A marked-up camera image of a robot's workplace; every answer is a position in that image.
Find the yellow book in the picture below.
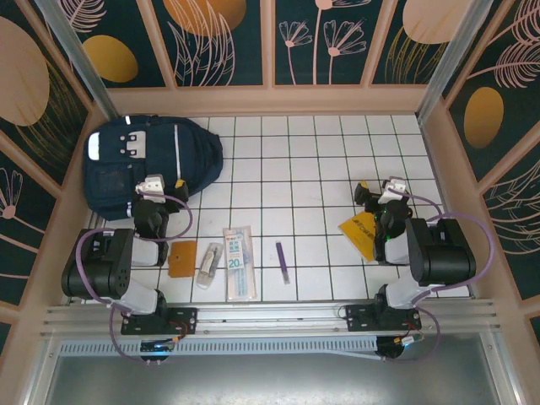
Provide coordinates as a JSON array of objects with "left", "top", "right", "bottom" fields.
[{"left": 337, "top": 215, "right": 381, "bottom": 265}]

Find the brown leather card wallet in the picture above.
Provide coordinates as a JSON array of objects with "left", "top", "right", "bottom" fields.
[{"left": 167, "top": 240, "right": 198, "bottom": 278}]

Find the navy blue backpack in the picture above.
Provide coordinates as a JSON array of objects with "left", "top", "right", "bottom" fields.
[{"left": 83, "top": 113, "right": 224, "bottom": 221}]

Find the clear plastic pencil case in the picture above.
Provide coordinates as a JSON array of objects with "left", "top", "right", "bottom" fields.
[{"left": 196, "top": 242, "right": 224, "bottom": 290}]

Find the packaged ruler set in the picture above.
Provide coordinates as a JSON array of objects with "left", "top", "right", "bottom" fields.
[{"left": 222, "top": 225, "right": 258, "bottom": 303}]

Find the purple pen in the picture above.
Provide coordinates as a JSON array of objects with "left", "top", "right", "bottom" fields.
[{"left": 275, "top": 240, "right": 293, "bottom": 286}]

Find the small circuit board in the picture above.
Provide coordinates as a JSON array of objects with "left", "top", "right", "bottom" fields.
[{"left": 140, "top": 338, "right": 176, "bottom": 353}]

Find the grey metal sheet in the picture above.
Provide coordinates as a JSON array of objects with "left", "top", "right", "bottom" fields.
[{"left": 24, "top": 332, "right": 518, "bottom": 405}]

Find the purple cable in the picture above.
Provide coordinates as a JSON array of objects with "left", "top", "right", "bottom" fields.
[
  {"left": 390, "top": 189, "right": 495, "bottom": 364},
  {"left": 74, "top": 190, "right": 195, "bottom": 366}
]

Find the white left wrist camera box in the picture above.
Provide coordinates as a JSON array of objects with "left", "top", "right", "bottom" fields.
[{"left": 133, "top": 172, "right": 166, "bottom": 198}]

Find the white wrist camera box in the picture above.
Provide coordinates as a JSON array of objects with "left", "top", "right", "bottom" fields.
[
  {"left": 381, "top": 175, "right": 408, "bottom": 200},
  {"left": 133, "top": 172, "right": 166, "bottom": 198}
]

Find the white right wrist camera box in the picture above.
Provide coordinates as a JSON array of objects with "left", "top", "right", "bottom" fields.
[{"left": 381, "top": 175, "right": 408, "bottom": 200}]

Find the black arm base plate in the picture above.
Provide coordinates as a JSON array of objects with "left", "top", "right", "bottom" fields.
[
  {"left": 344, "top": 303, "right": 423, "bottom": 332},
  {"left": 121, "top": 306, "right": 199, "bottom": 337}
]

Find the yellow white wire connector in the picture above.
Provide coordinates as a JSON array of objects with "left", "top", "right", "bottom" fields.
[{"left": 396, "top": 332, "right": 425, "bottom": 348}]

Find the aluminium mounting rail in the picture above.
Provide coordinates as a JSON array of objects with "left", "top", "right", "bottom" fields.
[{"left": 41, "top": 298, "right": 505, "bottom": 338}]

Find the aluminium corner post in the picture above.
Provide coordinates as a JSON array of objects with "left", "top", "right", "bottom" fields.
[
  {"left": 416, "top": 0, "right": 494, "bottom": 124},
  {"left": 49, "top": 0, "right": 120, "bottom": 122}
]

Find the grey slotted cable duct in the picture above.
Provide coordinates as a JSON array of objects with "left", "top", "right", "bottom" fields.
[{"left": 58, "top": 335, "right": 381, "bottom": 360}]

